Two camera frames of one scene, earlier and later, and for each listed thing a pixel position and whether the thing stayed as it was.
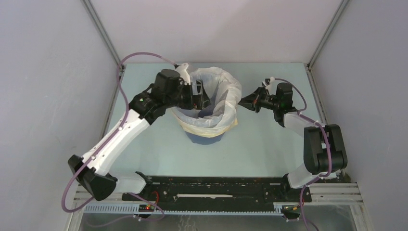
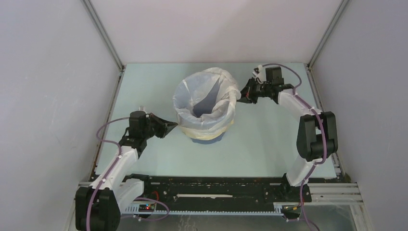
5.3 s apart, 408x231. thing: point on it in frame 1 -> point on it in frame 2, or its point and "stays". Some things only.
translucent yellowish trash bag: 220,118 stays
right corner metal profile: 339,9 stays
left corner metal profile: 95,17 stays
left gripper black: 198,101 -> 165,126
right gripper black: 252,101 -> 247,94
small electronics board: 146,208 stays
